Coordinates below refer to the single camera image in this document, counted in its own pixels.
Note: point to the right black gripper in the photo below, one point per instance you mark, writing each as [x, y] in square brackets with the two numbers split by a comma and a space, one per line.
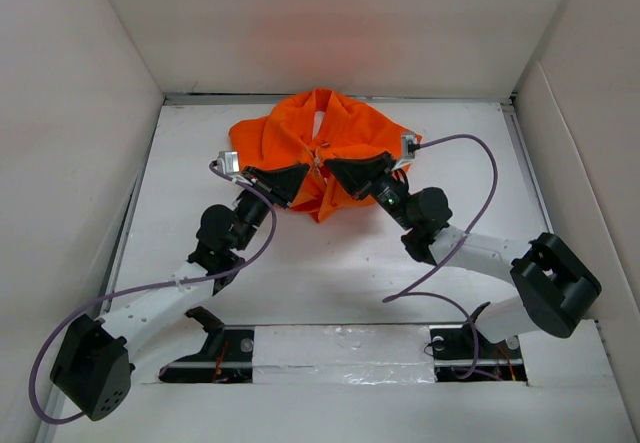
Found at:
[356, 174]

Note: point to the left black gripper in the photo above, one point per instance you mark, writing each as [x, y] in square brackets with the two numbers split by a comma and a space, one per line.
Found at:
[280, 184]

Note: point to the orange zip jacket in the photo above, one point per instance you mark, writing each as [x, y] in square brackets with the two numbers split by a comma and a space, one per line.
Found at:
[322, 123]

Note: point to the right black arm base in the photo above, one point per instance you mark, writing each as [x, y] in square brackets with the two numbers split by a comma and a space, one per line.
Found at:
[458, 358]

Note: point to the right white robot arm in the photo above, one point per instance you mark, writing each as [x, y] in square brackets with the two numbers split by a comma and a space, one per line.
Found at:
[555, 289]

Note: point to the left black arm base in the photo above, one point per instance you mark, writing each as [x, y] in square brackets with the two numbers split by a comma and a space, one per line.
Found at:
[225, 357]

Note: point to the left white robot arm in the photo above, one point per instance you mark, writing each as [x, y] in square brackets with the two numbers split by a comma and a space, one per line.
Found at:
[95, 362]

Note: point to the silver zipper pull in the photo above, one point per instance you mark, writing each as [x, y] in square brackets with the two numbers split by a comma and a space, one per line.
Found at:
[317, 165]

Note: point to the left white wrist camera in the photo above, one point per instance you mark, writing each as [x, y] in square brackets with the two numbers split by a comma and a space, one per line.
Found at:
[228, 164]

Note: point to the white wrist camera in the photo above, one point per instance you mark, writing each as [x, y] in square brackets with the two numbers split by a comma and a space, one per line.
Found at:
[228, 164]
[410, 143]

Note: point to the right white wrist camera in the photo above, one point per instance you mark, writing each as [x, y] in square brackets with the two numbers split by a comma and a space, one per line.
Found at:
[410, 143]

